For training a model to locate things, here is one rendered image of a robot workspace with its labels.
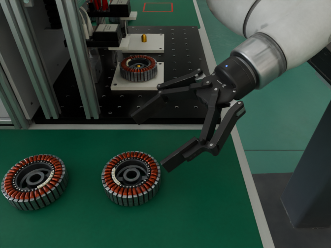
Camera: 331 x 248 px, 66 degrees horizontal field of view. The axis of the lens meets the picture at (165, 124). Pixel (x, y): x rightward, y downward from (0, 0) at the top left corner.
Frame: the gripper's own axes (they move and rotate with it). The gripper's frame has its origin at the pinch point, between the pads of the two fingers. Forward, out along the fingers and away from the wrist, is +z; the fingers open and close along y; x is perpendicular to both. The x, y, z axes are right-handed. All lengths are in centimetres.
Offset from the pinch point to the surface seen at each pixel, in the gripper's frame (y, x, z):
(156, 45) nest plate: 51, -16, -19
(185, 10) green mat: 91, -34, -49
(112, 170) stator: 1.7, -2.4, 10.1
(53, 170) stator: 6.4, 2.1, 19.2
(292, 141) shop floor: 40, -126, -66
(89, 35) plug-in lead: 39.0, 5.7, -1.4
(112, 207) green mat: -3.8, -4.6, 13.5
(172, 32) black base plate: 62, -22, -29
